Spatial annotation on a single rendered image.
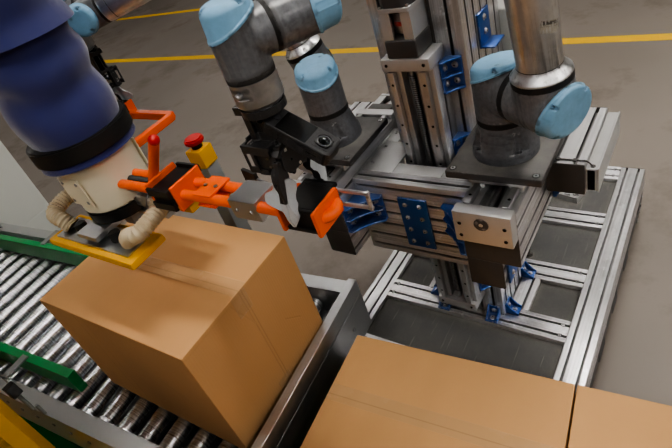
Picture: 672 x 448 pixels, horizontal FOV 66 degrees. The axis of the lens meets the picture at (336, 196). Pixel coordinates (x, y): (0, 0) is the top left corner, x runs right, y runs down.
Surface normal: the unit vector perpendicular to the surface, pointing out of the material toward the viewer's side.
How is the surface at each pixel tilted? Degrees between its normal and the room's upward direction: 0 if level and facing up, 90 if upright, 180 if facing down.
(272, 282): 90
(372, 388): 0
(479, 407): 0
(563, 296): 0
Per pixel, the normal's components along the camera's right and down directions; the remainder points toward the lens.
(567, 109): 0.47, 0.52
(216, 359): 0.83, 0.11
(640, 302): -0.28, -0.78
